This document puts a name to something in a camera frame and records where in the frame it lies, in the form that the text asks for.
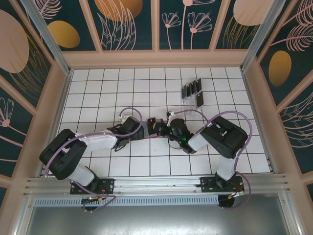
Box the red card holder wallet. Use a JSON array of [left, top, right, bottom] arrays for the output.
[[142, 121, 164, 141]]

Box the clear acrylic card rack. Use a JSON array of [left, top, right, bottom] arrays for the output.
[[180, 77, 205, 111]]

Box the small green circuit board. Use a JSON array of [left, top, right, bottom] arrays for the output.
[[82, 195, 105, 204]]

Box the grey metal sheet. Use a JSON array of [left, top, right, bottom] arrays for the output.
[[14, 204, 303, 235]]

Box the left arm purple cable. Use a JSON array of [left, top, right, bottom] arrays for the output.
[[45, 107, 120, 213]]

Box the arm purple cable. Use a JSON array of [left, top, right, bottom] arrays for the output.
[[45, 107, 120, 213], [171, 110, 254, 211]]

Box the aluminium frame rail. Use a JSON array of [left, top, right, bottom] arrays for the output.
[[23, 173, 291, 196]]

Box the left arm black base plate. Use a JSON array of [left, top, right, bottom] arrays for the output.
[[70, 178, 115, 195]]

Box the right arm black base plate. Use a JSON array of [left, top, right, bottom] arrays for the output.
[[200, 176, 245, 194]]

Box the grey slotted cable duct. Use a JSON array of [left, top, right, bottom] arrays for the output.
[[34, 195, 220, 206]]

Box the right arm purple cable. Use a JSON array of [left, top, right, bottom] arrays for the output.
[[171, 110, 254, 211]]

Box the aluminium corner post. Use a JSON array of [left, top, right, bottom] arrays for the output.
[[20, 0, 74, 75], [239, 0, 293, 73]]

